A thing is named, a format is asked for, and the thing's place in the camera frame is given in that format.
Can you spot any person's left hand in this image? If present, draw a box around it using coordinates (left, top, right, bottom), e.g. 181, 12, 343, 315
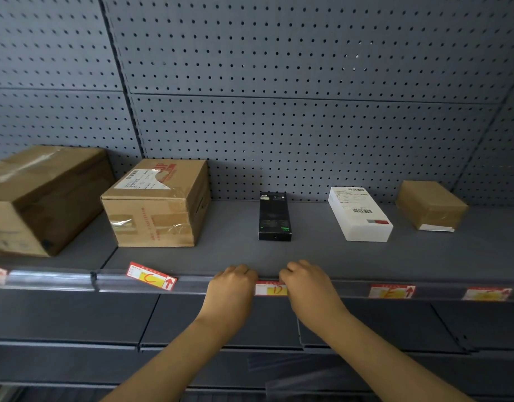
197, 264, 259, 332

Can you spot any person's right hand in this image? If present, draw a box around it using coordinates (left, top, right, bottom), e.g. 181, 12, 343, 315
278, 260, 353, 336

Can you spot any long white box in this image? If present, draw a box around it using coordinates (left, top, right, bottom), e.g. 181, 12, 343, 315
327, 186, 394, 243

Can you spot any cardboard box red print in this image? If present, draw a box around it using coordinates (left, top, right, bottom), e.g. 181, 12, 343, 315
100, 158, 212, 248

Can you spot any small taped cardboard box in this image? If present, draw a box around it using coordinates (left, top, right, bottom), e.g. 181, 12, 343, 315
395, 180, 469, 233

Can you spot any large cardboard box blue print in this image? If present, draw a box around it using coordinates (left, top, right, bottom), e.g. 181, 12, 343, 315
0, 145, 117, 258

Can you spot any person's right forearm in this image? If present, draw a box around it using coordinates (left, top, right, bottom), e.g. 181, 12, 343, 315
311, 310, 475, 402

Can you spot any person's left forearm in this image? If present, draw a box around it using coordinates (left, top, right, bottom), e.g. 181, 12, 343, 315
99, 315, 239, 402

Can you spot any slim black box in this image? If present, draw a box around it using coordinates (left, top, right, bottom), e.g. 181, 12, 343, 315
258, 191, 293, 242

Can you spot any loose clear plastic strip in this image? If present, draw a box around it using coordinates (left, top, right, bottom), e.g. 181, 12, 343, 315
246, 351, 363, 398

